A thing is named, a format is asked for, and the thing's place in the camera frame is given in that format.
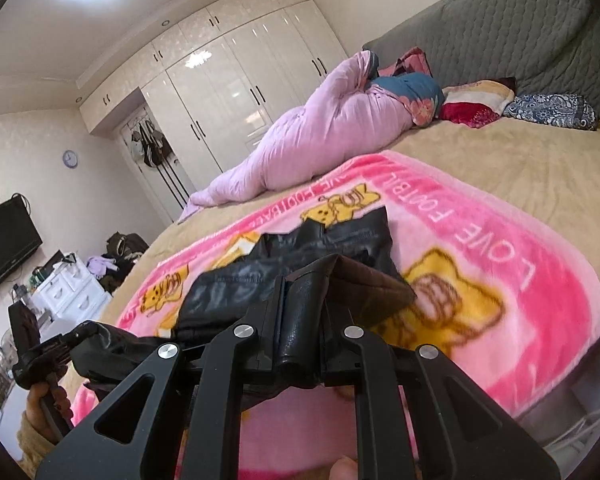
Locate black leather jacket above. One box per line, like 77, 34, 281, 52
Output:
69, 205, 417, 411

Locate dark clothes pile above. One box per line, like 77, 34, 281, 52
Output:
85, 232, 148, 294

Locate person left hand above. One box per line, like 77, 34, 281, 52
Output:
24, 382, 73, 444

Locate person right hand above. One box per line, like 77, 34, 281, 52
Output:
328, 456, 358, 480

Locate white drawer dresser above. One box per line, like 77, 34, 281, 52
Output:
32, 252, 112, 324

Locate pink cartoon football blanket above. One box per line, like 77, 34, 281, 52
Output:
69, 148, 600, 480

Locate hanging bags on door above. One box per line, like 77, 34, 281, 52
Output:
129, 119, 173, 168

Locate beige bed sheet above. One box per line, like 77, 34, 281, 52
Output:
59, 118, 600, 401

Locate white glossy wardrobe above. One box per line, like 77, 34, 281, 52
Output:
80, 0, 346, 217

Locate red striped pillow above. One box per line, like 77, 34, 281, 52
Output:
438, 80, 515, 129

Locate light pink quilt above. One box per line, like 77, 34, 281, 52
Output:
178, 51, 413, 221

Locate navy patterned pillow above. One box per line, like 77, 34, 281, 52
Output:
503, 93, 600, 131

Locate blue floral pillow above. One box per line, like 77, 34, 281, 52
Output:
366, 47, 444, 128

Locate grey quilted headboard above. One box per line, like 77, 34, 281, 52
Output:
364, 0, 600, 116

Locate black wall television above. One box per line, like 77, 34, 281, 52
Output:
0, 194, 43, 285

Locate round wall clock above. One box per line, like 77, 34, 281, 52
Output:
62, 150, 79, 169

